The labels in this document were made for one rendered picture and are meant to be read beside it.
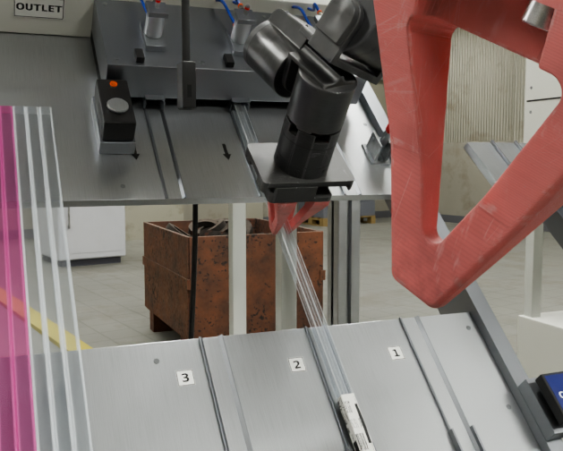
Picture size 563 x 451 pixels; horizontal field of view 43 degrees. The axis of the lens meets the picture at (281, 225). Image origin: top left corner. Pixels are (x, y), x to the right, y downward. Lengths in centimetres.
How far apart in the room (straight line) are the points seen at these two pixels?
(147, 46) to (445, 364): 50
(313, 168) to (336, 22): 15
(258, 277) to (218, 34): 278
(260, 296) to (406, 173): 353
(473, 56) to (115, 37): 1108
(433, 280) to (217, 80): 75
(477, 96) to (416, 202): 1159
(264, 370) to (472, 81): 1124
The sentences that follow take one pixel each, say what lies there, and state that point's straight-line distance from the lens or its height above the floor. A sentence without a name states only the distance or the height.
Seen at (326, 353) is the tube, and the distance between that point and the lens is 70.
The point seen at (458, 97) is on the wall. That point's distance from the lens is 1201.
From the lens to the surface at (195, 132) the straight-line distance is 88.
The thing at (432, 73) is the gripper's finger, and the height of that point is 104.
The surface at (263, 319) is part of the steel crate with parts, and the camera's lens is 372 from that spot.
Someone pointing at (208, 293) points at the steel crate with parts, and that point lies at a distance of 359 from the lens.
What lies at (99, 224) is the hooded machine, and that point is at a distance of 717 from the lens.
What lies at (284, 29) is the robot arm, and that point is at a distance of 73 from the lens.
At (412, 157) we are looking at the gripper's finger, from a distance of 16.
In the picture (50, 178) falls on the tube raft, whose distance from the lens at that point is 79.
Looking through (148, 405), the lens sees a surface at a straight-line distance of 65.
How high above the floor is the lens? 102
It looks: 5 degrees down
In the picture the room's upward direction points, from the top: straight up
